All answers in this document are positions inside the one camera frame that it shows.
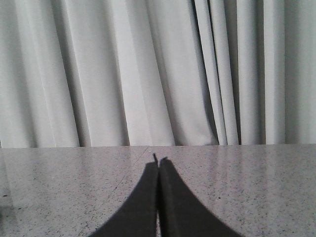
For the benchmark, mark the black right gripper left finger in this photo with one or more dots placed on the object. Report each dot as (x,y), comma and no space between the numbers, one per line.
(137,217)

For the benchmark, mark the white pleated curtain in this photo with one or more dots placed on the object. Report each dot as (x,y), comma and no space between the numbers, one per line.
(88,73)

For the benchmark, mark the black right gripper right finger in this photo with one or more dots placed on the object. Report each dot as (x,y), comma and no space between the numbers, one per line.
(181,214)

